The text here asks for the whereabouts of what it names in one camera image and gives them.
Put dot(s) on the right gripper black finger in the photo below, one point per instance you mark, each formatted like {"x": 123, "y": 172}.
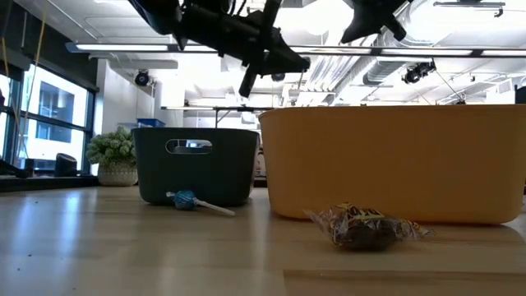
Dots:
{"x": 362, "y": 12}
{"x": 370, "y": 25}

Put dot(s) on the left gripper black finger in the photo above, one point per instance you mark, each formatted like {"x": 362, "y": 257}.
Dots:
{"x": 281, "y": 51}
{"x": 283, "y": 69}

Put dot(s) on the teal plastic bin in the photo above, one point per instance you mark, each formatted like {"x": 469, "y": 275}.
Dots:
{"x": 205, "y": 177}

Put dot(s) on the yellow plastic bin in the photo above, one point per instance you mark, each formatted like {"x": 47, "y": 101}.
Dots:
{"x": 390, "y": 164}

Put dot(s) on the blue lollipop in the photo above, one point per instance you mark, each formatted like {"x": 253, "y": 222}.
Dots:
{"x": 185, "y": 200}

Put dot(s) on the chocolate candy clear wrapper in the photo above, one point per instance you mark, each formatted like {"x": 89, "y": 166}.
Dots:
{"x": 363, "y": 230}

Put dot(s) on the black ceiling spotlight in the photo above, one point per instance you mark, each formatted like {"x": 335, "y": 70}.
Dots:
{"x": 419, "y": 72}
{"x": 278, "y": 77}
{"x": 141, "y": 78}

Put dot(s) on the long ceiling light strip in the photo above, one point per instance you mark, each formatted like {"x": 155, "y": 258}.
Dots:
{"x": 123, "y": 47}

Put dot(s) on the blue storage bin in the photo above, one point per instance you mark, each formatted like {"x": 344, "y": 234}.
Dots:
{"x": 150, "y": 122}

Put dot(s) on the black framed window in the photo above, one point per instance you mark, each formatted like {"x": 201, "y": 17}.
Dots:
{"x": 91, "y": 123}

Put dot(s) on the small green potted plant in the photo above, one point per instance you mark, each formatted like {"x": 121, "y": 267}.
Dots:
{"x": 112, "y": 152}

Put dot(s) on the black cylindrical speaker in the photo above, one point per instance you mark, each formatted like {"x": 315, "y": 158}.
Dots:
{"x": 65, "y": 164}

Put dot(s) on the silver ventilation duct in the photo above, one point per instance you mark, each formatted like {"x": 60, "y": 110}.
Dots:
{"x": 382, "y": 70}

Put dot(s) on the black ceiling rail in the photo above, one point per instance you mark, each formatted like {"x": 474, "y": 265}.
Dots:
{"x": 468, "y": 4}

